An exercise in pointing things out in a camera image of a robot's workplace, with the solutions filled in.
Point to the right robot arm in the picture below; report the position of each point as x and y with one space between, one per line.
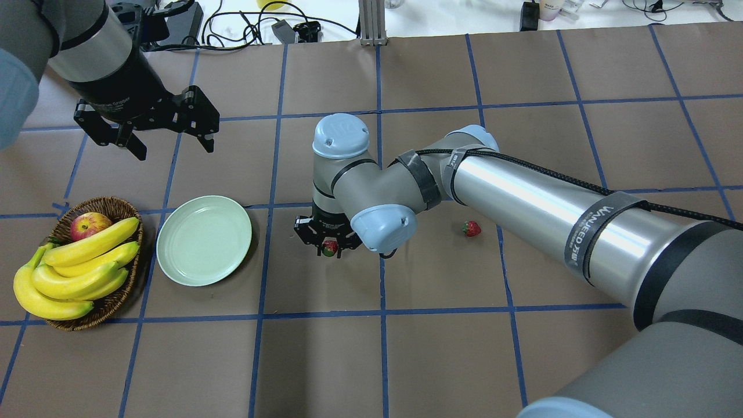
678 271

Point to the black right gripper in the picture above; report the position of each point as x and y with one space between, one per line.
327 218

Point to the aluminium frame post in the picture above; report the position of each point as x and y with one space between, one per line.
373 31

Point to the red apple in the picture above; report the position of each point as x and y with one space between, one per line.
88 224

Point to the light green plate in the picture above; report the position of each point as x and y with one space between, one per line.
204 241

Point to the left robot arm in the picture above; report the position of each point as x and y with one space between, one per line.
96 49

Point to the red strawberry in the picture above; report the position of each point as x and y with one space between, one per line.
471 228
329 248

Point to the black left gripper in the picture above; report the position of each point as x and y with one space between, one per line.
119 87

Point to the brown wicker basket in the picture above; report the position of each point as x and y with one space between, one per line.
106 307

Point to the yellow banana bunch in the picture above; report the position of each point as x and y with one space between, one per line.
62 282

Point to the black power adapter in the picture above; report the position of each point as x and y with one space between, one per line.
529 16

